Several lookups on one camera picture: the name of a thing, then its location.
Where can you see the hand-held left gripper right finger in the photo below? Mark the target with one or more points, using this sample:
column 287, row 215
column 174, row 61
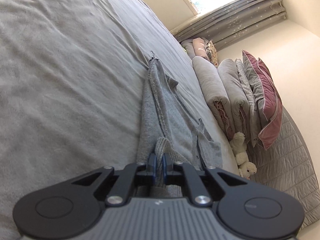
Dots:
column 164, row 167

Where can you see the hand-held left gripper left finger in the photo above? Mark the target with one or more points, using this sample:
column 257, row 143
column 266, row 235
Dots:
column 152, row 166

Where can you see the grey knit sweater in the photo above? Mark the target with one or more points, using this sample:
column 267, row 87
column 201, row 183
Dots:
column 170, row 120

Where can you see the white plush toy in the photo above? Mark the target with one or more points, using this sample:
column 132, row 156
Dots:
column 242, row 157

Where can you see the folded grey quilt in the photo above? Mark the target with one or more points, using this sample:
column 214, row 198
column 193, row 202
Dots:
column 235, row 87
column 212, row 85

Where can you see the pink pillow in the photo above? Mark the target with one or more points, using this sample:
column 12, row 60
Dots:
column 265, row 100

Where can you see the grey quilted headboard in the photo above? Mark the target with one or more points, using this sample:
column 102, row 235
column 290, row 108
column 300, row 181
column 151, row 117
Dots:
column 287, row 170

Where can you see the floral cloth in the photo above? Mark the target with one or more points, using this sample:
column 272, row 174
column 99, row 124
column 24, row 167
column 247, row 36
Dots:
column 212, row 53

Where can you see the folded pink blanket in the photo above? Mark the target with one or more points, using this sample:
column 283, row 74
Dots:
column 196, row 47

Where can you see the grey star curtain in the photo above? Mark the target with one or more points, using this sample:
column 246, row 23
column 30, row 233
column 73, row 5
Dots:
column 232, row 20

